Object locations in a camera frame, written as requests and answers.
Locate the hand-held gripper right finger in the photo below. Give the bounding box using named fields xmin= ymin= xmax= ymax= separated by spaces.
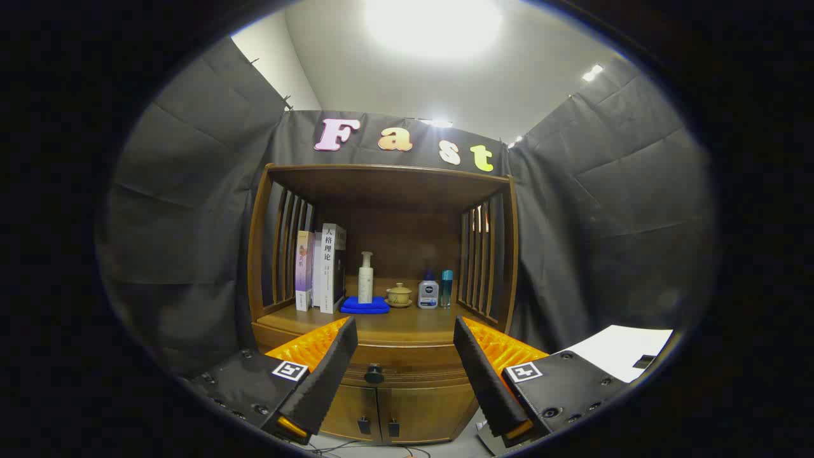
xmin=453 ymin=316 xmax=637 ymax=446

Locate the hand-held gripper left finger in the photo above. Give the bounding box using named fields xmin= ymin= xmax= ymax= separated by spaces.
xmin=184 ymin=316 xmax=359 ymax=446

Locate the wooden drawer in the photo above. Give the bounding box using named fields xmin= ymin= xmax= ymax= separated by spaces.
xmin=253 ymin=328 xmax=490 ymax=389

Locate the wooden cabinet door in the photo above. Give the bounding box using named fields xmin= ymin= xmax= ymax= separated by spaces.
xmin=380 ymin=384 xmax=479 ymax=444
xmin=320 ymin=384 xmax=382 ymax=443

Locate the wooden countertop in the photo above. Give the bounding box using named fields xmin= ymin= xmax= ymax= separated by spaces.
xmin=254 ymin=302 xmax=509 ymax=349

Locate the brown wooden cabinet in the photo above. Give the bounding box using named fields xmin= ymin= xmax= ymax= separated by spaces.
xmin=247 ymin=163 xmax=519 ymax=445

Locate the blue folded cloth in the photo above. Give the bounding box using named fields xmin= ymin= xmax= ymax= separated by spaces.
xmin=340 ymin=296 xmax=391 ymax=315

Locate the white bottle blue pump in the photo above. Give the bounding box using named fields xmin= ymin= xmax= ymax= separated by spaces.
xmin=418 ymin=270 xmax=440 ymax=310

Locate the purple book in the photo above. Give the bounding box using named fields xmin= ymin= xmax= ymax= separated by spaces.
xmin=295 ymin=230 xmax=316 ymax=312

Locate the thick white book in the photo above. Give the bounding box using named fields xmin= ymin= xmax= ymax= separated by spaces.
xmin=312 ymin=223 xmax=347 ymax=314

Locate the yellow lidded teacup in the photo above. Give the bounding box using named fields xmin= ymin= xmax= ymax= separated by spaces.
xmin=386 ymin=282 xmax=414 ymax=309

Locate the white table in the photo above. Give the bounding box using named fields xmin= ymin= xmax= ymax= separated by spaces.
xmin=553 ymin=325 xmax=673 ymax=384

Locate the large ceiling light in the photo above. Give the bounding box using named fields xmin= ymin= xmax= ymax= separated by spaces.
xmin=362 ymin=0 xmax=503 ymax=61

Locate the black floor cable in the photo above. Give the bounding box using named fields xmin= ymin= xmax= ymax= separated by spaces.
xmin=305 ymin=441 xmax=433 ymax=458

